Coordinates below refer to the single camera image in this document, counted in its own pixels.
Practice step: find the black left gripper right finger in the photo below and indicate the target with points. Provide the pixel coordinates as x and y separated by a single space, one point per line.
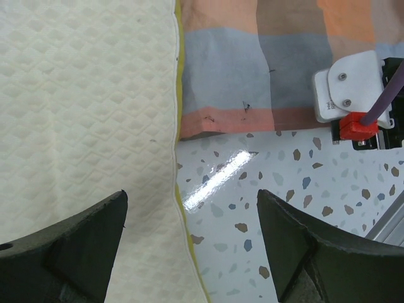
313 261

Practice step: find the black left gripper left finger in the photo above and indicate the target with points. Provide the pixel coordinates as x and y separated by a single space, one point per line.
69 261

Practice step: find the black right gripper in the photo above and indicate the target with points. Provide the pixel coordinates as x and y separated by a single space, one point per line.
373 136

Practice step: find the orange grey plaid pillowcase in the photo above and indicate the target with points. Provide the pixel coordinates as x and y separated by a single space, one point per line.
249 64

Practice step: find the cream pillow yellow trim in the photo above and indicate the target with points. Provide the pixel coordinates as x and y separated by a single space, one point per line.
90 105

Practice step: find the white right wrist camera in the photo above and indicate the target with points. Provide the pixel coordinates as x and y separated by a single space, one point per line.
346 92

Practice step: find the aluminium mounting rail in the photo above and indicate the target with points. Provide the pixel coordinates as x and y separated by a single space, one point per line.
389 229

